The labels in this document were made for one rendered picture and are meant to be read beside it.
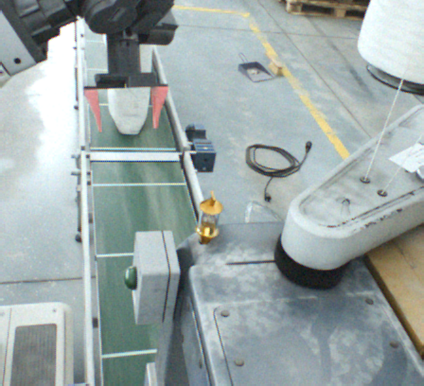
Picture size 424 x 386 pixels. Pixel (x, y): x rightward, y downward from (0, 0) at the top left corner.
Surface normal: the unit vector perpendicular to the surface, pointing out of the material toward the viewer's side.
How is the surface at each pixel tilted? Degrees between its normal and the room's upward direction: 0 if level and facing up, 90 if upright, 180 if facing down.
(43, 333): 0
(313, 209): 0
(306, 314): 0
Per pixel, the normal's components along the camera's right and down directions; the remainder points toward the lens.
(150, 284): 0.26, 0.55
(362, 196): 0.18, -0.83
